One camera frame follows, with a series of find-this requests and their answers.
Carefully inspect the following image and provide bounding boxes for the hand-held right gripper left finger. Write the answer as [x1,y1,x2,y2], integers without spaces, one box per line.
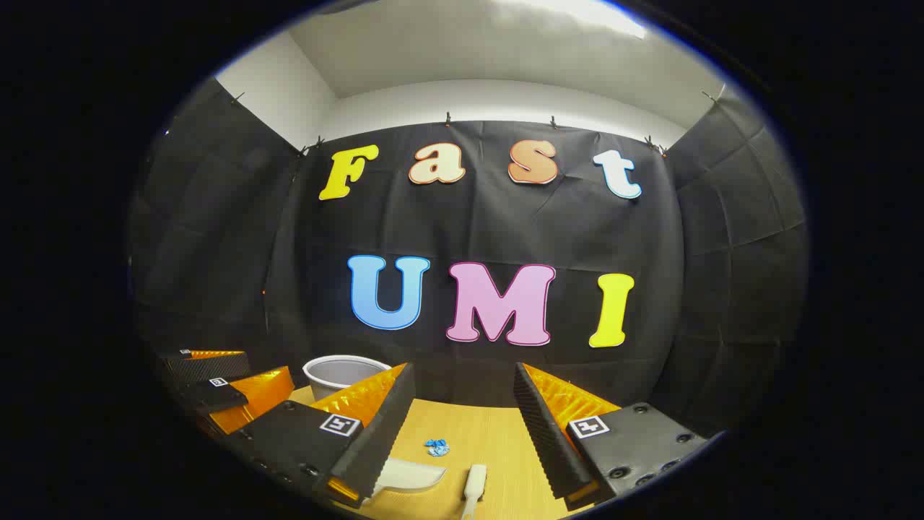
[222,363,418,510]

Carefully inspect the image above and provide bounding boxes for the grey plastic dustpan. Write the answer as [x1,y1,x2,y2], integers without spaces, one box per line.
[370,457,448,499]

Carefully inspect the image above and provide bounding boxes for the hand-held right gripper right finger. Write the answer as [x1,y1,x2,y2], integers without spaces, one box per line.
[513,363,713,513]

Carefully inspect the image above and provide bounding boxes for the grey garbage bin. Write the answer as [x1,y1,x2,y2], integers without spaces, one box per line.
[302,355,391,402]

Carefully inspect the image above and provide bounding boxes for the small grey broom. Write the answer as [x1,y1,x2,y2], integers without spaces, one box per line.
[460,464,488,520]

